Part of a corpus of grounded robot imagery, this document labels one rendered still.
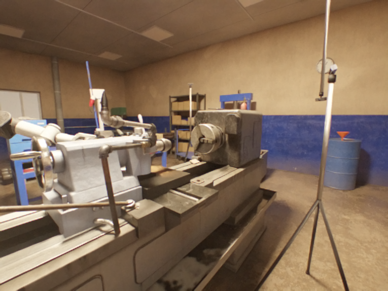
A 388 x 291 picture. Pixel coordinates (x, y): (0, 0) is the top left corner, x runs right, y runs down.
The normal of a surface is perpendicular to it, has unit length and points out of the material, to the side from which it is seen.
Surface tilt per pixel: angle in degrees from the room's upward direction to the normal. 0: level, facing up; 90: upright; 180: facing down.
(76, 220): 90
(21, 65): 90
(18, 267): 0
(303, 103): 90
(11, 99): 90
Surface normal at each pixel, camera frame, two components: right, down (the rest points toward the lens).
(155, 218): 0.78, 0.10
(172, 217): -0.62, 0.12
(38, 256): 0.00, -0.99
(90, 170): 0.73, -0.25
